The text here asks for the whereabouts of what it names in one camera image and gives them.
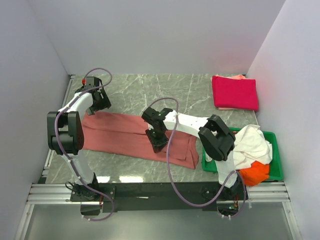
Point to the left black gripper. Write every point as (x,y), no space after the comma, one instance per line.
(105,103)

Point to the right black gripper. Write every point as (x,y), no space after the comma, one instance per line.
(156,143)

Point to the salmon pink t shirt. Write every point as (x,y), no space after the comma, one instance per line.
(125,134)

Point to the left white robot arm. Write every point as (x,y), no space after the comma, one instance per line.
(66,138)

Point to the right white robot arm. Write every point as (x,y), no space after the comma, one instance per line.
(216,138)

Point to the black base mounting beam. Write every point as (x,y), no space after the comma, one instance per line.
(142,196)

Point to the folded magenta t shirt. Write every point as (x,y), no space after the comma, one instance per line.
(236,92)

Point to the white t shirt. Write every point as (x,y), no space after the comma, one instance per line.
(251,146)

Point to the orange t shirt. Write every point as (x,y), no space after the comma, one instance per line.
(255,174)

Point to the green plastic bin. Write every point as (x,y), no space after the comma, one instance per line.
(275,166)

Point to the aluminium rail frame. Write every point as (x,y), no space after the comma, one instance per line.
(49,214)

